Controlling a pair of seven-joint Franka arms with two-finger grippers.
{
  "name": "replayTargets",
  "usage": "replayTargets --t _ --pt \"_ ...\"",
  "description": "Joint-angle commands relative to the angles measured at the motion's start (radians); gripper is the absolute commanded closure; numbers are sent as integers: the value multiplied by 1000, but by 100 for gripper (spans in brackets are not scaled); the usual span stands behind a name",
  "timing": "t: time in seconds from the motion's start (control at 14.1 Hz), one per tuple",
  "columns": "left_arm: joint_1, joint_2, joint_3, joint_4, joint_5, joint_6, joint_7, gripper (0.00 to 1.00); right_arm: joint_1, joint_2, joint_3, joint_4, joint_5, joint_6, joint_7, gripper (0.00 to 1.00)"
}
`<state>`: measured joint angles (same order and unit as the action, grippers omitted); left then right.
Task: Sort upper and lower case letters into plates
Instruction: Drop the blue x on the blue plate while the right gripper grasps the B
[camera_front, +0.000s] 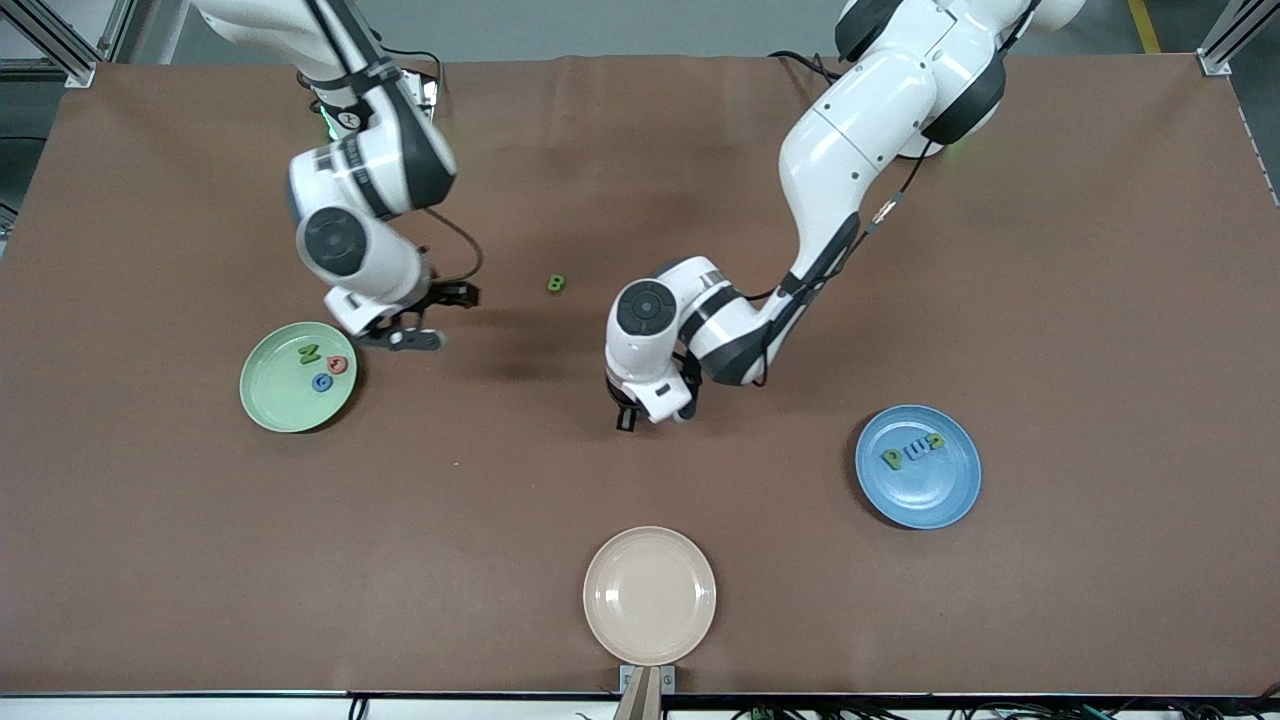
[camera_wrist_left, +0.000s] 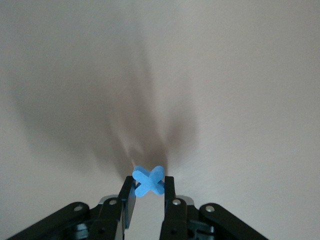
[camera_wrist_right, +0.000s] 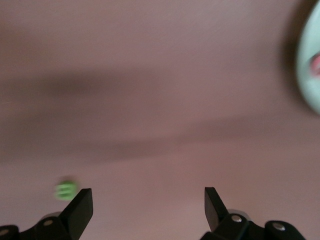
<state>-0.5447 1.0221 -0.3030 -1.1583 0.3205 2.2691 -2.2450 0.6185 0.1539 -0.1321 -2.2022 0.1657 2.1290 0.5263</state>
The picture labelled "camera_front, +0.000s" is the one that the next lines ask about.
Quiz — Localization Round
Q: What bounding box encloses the blue plate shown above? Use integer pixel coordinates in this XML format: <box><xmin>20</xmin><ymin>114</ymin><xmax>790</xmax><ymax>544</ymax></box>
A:
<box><xmin>854</xmin><ymin>404</ymin><xmax>983</xmax><ymax>531</ymax></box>

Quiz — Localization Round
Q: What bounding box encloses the beige plate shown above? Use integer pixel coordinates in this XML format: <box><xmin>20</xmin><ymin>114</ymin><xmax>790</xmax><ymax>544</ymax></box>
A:
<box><xmin>583</xmin><ymin>526</ymin><xmax>718</xmax><ymax>667</ymax></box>

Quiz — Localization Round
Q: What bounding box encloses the brown table mat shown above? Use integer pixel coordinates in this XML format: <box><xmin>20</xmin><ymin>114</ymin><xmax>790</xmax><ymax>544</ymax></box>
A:
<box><xmin>0</xmin><ymin>52</ymin><xmax>1280</xmax><ymax>697</ymax></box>

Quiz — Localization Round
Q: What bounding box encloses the light green plate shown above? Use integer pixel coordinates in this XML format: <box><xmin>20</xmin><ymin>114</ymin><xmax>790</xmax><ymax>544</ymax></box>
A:
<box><xmin>239</xmin><ymin>321</ymin><xmax>359</xmax><ymax>434</ymax></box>

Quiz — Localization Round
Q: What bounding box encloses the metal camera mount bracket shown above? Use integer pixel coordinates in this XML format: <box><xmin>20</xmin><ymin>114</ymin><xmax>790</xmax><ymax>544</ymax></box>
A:
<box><xmin>618</xmin><ymin>663</ymin><xmax>677</xmax><ymax>720</ymax></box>

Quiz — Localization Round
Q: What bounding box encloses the aluminium frame post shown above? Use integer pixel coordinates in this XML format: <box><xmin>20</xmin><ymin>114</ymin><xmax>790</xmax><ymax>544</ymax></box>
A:
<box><xmin>1195</xmin><ymin>0</ymin><xmax>1280</xmax><ymax>77</ymax></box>
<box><xmin>0</xmin><ymin>0</ymin><xmax>101</xmax><ymax>89</ymax></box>

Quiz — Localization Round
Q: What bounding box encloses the black base cable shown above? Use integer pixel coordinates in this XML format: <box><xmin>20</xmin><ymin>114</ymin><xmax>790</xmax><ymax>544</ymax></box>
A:
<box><xmin>768</xmin><ymin>50</ymin><xmax>841</xmax><ymax>81</ymax></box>
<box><xmin>385</xmin><ymin>45</ymin><xmax>443</xmax><ymax>86</ymax></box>

